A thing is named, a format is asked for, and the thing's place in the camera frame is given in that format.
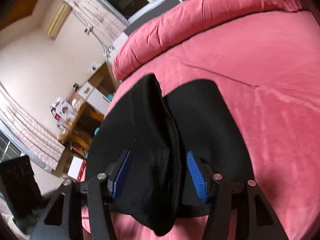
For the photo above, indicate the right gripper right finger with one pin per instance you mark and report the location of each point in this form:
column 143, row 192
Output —
column 202, row 177

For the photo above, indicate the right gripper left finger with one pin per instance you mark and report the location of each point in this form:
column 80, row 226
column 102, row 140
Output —
column 118, row 173

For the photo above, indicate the black pants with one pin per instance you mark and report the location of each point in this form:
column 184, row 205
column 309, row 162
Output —
column 160, row 131

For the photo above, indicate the wooden shelf desk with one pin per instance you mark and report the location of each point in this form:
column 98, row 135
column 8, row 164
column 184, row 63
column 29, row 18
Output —
column 90, row 102

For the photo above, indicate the white appliance box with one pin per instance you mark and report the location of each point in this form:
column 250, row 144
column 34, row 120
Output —
column 62, row 112

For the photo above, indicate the pink patterned curtain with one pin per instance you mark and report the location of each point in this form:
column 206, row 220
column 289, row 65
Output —
column 105, row 24
column 31, row 134

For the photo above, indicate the pink bed sheet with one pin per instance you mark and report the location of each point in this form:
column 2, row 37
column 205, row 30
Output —
column 266, row 67

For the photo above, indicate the pink folded duvet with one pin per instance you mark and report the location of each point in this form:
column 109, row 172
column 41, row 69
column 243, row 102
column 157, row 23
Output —
column 182, row 22

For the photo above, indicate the wooden air conditioner cover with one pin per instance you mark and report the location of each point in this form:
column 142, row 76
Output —
column 56, row 23

